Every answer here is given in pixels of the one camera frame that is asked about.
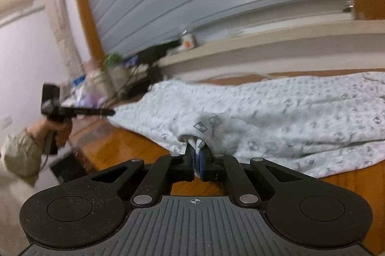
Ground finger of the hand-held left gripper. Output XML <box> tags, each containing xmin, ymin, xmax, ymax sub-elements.
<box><xmin>75</xmin><ymin>108</ymin><xmax>116</xmax><ymax>118</ymax></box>

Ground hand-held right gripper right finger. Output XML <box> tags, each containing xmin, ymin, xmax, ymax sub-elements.
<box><xmin>201</xmin><ymin>148</ymin><xmax>301</xmax><ymax>209</ymax></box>

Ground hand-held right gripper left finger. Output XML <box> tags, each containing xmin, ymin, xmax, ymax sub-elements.
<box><xmin>90</xmin><ymin>144</ymin><xmax>199</xmax><ymax>209</ymax></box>

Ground white patterned pajama pants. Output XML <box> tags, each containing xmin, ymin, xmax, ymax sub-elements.
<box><xmin>110</xmin><ymin>71</ymin><xmax>385</xmax><ymax>178</ymax></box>

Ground person's left forearm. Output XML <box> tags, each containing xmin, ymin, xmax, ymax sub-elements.
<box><xmin>0</xmin><ymin>127</ymin><xmax>45</xmax><ymax>187</ymax></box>

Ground person's left hand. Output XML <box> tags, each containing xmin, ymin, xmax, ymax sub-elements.
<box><xmin>28</xmin><ymin>117</ymin><xmax>73</xmax><ymax>148</ymax></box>

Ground pile of plastic containers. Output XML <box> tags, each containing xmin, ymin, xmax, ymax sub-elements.
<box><xmin>60</xmin><ymin>60</ymin><xmax>116</xmax><ymax>108</ymax></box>

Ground green plant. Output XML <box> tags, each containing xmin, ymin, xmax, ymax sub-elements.
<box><xmin>104</xmin><ymin>53</ymin><xmax>124</xmax><ymax>68</ymax></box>

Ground dark flat box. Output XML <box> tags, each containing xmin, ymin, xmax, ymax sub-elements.
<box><xmin>50</xmin><ymin>154</ymin><xmax>88</xmax><ymax>184</ymax></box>

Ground black plug adapter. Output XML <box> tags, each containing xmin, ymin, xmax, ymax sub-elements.
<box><xmin>147</xmin><ymin>65</ymin><xmax>163</xmax><ymax>85</ymax></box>

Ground white wrapped pipe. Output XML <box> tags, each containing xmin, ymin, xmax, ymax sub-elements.
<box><xmin>42</xmin><ymin>0</ymin><xmax>83</xmax><ymax>79</ymax></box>

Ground black box device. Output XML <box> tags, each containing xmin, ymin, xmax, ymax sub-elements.
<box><xmin>137</xmin><ymin>39</ymin><xmax>181</xmax><ymax>65</ymax></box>

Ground glass jar with orange label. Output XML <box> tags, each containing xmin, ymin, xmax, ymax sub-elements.
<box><xmin>180</xmin><ymin>32</ymin><xmax>197</xmax><ymax>50</ymax></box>

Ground beige window sill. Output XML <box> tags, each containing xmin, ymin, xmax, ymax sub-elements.
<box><xmin>158</xmin><ymin>18</ymin><xmax>385</xmax><ymax>82</ymax></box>

